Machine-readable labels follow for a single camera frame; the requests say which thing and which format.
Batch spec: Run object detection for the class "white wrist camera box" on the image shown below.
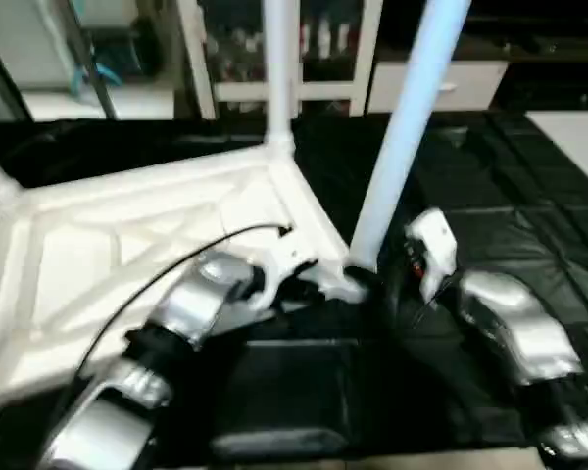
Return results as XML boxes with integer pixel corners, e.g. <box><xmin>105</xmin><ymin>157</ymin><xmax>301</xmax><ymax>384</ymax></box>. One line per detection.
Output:
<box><xmin>259</xmin><ymin>226</ymin><xmax>320</xmax><ymax>310</ymax></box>
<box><xmin>403</xmin><ymin>207</ymin><xmax>461</xmax><ymax>306</ymax></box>

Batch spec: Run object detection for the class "white drawer unit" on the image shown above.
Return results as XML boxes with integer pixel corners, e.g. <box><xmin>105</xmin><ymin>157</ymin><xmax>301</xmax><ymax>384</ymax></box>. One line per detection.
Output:
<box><xmin>367</xmin><ymin>61</ymin><xmax>512</xmax><ymax>115</ymax></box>

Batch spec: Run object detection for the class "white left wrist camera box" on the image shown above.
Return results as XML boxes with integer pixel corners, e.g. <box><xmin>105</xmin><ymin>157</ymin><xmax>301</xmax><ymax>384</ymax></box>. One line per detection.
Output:
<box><xmin>259</xmin><ymin>226</ymin><xmax>320</xmax><ymax>310</ymax></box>

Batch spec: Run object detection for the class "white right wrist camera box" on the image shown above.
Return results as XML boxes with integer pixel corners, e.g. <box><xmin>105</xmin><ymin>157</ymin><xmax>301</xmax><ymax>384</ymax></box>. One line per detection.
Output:
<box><xmin>403</xmin><ymin>207</ymin><xmax>461</xmax><ymax>306</ymax></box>

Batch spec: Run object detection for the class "white glass door cabinet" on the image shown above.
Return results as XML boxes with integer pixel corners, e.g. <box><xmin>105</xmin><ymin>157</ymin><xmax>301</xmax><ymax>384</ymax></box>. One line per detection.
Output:
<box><xmin>176</xmin><ymin>0</ymin><xmax>385</xmax><ymax>119</ymax></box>

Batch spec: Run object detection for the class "black table mat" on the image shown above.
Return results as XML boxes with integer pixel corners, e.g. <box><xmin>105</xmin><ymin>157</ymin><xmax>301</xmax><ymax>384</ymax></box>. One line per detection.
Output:
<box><xmin>0</xmin><ymin>108</ymin><xmax>588</xmax><ymax>461</ymax></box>

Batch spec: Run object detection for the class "white plastic table top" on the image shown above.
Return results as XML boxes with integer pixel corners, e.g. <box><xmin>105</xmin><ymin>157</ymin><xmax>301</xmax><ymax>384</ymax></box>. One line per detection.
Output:
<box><xmin>0</xmin><ymin>137</ymin><xmax>375</xmax><ymax>404</ymax></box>

